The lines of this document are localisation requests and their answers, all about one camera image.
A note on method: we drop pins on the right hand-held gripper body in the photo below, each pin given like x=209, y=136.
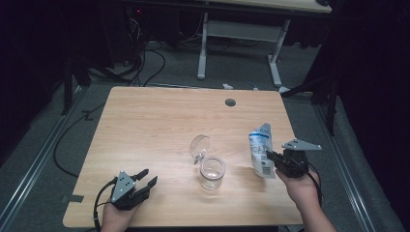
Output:
x=293, y=164

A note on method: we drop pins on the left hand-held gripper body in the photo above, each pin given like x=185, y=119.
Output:
x=124, y=193

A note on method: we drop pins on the blue and white bag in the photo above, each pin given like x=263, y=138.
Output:
x=259, y=151

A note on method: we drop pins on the clear glass jar with lid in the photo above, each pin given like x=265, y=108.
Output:
x=212, y=172

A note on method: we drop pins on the person's left hand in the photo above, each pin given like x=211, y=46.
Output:
x=116, y=219

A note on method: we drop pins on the person's right hand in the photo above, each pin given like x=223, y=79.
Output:
x=301, y=190

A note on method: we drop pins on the grey tape strip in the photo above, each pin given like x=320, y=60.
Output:
x=74, y=198

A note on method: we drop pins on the black stand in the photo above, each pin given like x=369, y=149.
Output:
x=332, y=106
x=67, y=87

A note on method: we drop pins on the white-framed desk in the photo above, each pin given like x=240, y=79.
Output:
x=240, y=30

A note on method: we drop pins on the metal floor rail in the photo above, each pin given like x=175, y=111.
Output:
x=345, y=174
x=35, y=164

